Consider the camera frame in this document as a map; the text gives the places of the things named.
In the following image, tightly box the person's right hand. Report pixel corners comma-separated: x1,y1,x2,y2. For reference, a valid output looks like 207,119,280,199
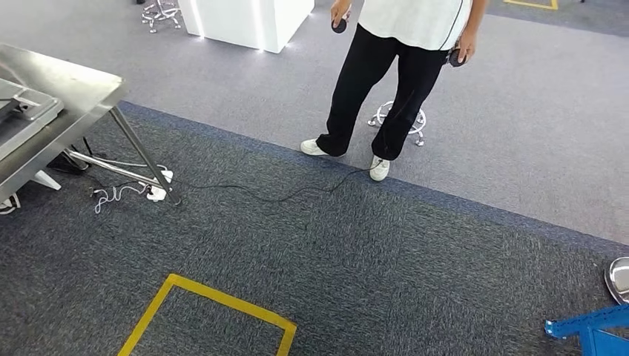
330,0,353,23

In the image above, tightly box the person's left hand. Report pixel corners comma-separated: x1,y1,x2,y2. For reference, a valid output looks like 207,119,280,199
457,29,478,65

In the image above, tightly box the stainless steel workbench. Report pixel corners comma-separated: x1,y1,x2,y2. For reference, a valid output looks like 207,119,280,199
0,43,182,206

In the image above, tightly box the blue metal shelf rack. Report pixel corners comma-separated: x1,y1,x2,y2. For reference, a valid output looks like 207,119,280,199
544,304,629,356

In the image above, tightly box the person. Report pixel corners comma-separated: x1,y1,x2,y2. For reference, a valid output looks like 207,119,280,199
300,0,488,182

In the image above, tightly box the chrome chair base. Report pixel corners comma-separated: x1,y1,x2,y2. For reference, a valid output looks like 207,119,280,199
141,0,182,34
367,100,427,148

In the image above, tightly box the white power strip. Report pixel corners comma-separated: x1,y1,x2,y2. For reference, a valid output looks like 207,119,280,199
145,169,175,203

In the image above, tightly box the stamped sheet metal panel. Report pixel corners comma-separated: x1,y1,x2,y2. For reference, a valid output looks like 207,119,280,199
0,78,65,161

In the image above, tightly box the yellow floor tape square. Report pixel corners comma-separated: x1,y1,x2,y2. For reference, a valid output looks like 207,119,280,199
116,273,297,356

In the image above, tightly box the white pedestal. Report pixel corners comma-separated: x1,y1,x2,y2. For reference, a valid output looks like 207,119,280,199
177,0,315,54

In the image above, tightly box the black floor cable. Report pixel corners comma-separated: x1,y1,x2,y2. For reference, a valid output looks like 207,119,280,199
167,164,385,205

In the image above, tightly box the white coiled cable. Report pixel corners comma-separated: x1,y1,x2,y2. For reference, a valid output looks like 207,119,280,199
91,182,149,215

